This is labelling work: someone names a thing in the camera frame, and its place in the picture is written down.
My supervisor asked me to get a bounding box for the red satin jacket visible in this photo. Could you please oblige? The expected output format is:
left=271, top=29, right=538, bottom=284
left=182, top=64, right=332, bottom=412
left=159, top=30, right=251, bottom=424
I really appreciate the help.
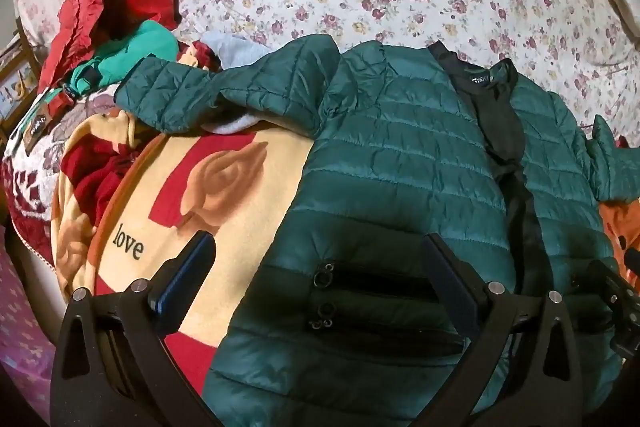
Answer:
left=38, top=0, right=179, bottom=92

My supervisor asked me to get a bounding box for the teal green sweater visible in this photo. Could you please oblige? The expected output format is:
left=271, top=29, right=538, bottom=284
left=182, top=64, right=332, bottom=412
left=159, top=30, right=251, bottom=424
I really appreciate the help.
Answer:
left=63, top=20, right=179, bottom=98

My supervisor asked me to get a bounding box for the white maroon patterned blanket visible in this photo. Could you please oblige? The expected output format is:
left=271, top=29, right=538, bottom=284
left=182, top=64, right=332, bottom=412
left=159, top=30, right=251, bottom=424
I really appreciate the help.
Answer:
left=1, top=86, right=116, bottom=263

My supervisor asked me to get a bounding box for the dark green quilted puffer jacket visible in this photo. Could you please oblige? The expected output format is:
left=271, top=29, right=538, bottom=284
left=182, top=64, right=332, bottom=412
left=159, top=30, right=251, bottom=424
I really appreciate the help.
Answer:
left=115, top=35, right=639, bottom=426

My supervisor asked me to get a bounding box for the light grey fleece garment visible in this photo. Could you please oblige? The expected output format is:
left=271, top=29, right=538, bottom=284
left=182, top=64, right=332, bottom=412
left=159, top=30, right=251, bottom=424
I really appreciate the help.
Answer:
left=200, top=30, right=271, bottom=70

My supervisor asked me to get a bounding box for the yellow red rose blanket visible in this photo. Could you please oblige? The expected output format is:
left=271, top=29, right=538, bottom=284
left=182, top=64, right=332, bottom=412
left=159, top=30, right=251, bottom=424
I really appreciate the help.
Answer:
left=51, top=109, right=311, bottom=389

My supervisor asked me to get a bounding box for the purple floral fabric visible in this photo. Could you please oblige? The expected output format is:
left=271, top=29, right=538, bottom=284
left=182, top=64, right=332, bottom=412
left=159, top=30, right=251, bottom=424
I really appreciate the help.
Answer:
left=1, top=249, right=54, bottom=426

